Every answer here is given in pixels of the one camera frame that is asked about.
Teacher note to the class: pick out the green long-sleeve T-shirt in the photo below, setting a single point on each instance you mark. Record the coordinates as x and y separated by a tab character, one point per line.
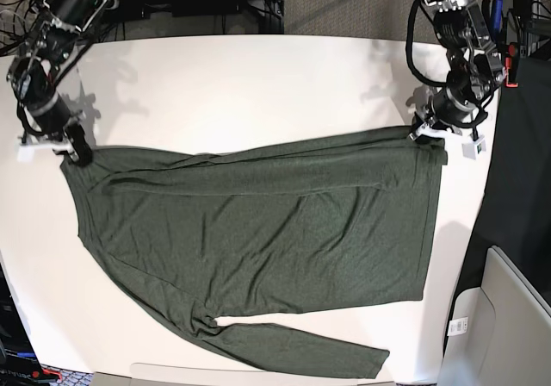
202	242

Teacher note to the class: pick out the black box with red logo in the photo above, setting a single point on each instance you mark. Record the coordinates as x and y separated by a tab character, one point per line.
19	364

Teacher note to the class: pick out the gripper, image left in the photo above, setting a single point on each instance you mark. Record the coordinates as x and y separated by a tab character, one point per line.
56	122

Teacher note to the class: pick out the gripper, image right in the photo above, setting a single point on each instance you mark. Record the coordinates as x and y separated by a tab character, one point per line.
441	110

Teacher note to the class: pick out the red clamp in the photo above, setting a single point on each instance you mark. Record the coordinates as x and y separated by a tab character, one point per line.
512	60

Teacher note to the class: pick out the grey plastic bin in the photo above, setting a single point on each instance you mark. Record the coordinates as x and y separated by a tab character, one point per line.
508	336

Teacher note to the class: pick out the blue handled tool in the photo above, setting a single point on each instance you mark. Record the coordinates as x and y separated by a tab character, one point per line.
496	16

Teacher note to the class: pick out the white barcode label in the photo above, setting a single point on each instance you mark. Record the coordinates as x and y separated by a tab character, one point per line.
457	327

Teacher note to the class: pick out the dark grey cloth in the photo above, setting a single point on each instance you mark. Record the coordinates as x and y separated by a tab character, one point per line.
515	210

